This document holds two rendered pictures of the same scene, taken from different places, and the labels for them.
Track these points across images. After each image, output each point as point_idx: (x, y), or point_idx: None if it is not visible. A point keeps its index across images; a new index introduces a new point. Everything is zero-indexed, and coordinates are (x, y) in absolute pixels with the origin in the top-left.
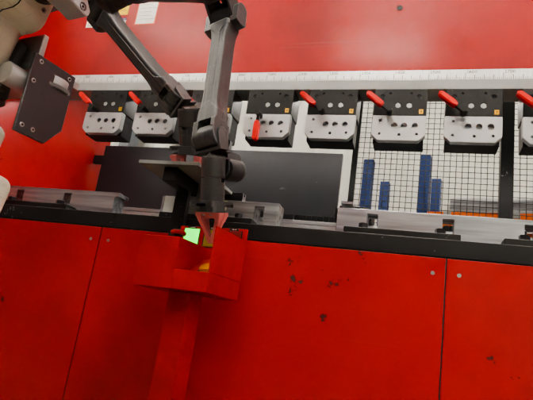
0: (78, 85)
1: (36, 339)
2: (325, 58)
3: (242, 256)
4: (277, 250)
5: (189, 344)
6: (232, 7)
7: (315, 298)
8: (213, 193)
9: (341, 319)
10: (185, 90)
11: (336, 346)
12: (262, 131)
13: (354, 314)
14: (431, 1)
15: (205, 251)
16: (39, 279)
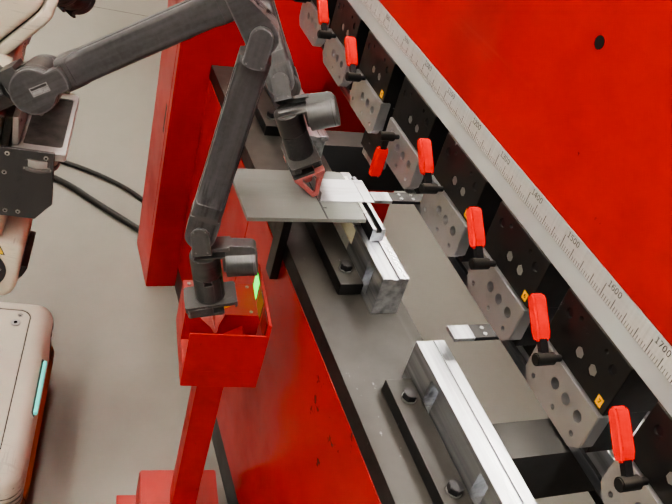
0: (62, 157)
1: (221, 265)
2: (480, 83)
3: (259, 351)
4: (315, 356)
5: (209, 398)
6: (248, 36)
7: (319, 438)
8: (197, 294)
9: (324, 480)
10: (288, 82)
11: (316, 498)
12: (393, 161)
13: (331, 488)
14: (648, 65)
15: (243, 319)
16: (228, 208)
